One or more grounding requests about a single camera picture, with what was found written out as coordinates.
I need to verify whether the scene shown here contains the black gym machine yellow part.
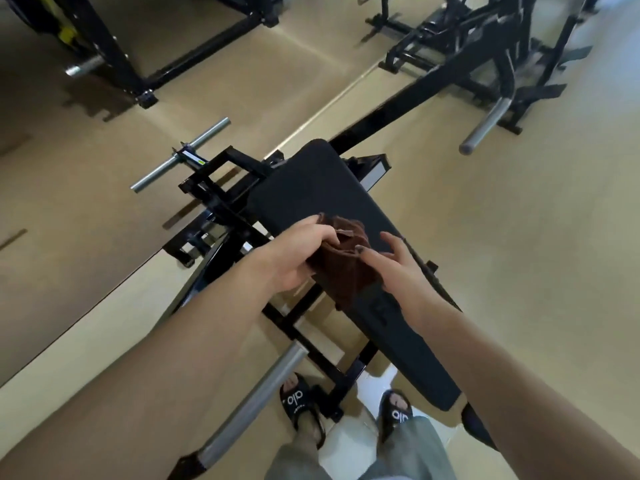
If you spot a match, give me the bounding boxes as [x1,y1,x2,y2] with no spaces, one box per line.
[0,0,281,110]

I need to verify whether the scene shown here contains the black slipper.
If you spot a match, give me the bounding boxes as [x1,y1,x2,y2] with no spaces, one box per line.
[279,373,327,450]
[376,390,415,445]

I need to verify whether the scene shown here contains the grey trousers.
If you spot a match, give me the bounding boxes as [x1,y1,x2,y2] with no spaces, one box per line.
[265,415,458,480]

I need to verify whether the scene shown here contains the person's right forearm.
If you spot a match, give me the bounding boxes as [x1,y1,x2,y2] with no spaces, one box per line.
[405,295,640,480]

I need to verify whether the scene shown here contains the brown cloth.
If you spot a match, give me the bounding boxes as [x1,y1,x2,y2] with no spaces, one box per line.
[306,215,384,313]

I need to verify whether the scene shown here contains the black right slipper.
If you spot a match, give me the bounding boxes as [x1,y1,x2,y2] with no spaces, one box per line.
[376,390,415,445]

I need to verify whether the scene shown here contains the person's right hand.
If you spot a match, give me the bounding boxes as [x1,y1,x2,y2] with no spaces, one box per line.
[355,232,449,320]

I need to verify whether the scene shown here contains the black padded bench pad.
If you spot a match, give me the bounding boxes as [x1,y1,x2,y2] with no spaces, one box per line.
[245,139,463,413]

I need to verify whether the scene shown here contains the black steel machine frame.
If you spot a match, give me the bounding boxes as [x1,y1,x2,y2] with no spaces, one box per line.
[162,45,501,451]

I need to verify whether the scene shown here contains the person's left hand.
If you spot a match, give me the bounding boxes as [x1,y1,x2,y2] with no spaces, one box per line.
[251,214,342,295]

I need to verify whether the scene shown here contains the person's left forearm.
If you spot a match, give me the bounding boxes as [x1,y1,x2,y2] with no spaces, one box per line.
[0,255,273,480]

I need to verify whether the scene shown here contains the black left slipper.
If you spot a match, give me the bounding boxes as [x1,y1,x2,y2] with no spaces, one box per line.
[279,373,327,450]

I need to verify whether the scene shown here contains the silver weight peg bar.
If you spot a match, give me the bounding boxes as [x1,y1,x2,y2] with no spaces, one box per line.
[131,117,232,194]

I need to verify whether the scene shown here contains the silver handle bar black grip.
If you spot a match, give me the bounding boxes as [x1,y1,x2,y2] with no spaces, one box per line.
[167,343,310,480]

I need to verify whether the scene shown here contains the black gym machine curved handle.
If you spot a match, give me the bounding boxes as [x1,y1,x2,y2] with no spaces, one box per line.
[357,0,603,156]

